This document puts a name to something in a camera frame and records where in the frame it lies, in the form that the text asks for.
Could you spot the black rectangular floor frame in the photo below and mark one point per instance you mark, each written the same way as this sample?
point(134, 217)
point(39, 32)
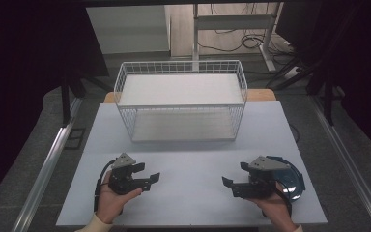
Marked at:
point(74, 138)

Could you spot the aluminium rail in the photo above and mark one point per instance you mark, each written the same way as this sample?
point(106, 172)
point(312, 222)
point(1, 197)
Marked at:
point(351, 161)
point(45, 174)

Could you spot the blue plate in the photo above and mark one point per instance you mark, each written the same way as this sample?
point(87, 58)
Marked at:
point(294, 180)

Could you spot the white power strip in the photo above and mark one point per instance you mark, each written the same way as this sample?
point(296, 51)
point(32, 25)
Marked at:
point(291, 73)

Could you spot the black metal stand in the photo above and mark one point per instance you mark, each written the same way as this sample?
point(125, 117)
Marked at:
point(65, 103)
point(328, 106)

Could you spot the black tripod legs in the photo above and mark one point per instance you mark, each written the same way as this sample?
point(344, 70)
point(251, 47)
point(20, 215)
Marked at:
point(302, 69)

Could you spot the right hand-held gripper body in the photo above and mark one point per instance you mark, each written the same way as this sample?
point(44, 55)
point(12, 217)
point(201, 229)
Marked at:
point(261, 180)

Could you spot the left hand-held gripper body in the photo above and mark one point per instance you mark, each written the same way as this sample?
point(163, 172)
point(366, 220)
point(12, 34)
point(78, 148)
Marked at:
point(124, 180)

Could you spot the person's left hand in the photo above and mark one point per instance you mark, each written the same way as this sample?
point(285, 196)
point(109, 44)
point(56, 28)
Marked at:
point(111, 203)

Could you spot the wooden table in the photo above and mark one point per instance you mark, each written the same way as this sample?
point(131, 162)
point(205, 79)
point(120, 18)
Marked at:
point(261, 95)

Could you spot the person's right hand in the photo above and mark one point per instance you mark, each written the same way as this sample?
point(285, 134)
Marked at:
point(275, 209)

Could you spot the white metal desk frame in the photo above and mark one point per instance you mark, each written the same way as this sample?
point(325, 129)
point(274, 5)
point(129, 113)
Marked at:
point(235, 22)

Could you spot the dark curtain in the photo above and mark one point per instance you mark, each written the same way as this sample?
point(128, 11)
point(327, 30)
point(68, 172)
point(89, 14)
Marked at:
point(19, 64)
point(367, 64)

